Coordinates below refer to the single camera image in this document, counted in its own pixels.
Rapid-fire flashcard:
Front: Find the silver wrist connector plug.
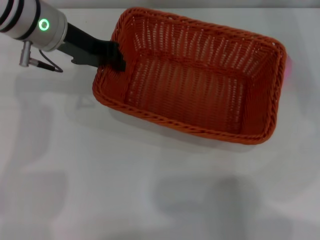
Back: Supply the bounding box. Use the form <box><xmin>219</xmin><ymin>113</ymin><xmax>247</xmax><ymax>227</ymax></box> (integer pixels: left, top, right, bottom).
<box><xmin>19</xmin><ymin>40</ymin><xmax>34</xmax><ymax>68</ymax></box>

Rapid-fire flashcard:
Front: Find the pink toy fruit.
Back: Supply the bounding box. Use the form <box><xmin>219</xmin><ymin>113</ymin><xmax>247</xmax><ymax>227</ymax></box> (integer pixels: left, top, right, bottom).
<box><xmin>286</xmin><ymin>58</ymin><xmax>293</xmax><ymax>81</ymax></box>

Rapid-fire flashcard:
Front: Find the orange woven plastic basket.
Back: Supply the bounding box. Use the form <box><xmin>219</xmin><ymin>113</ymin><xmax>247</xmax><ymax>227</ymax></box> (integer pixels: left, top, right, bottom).
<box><xmin>91</xmin><ymin>6</ymin><xmax>287</xmax><ymax>146</ymax></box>

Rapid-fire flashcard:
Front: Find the thin grey wrist cable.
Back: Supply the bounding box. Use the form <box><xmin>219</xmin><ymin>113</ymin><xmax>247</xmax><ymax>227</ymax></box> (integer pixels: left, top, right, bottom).
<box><xmin>30</xmin><ymin>49</ymin><xmax>64</xmax><ymax>74</ymax></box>

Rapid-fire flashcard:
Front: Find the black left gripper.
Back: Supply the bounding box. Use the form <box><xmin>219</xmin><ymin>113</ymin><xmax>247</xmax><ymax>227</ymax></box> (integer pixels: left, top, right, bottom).
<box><xmin>57</xmin><ymin>22</ymin><xmax>127</xmax><ymax>74</ymax></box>

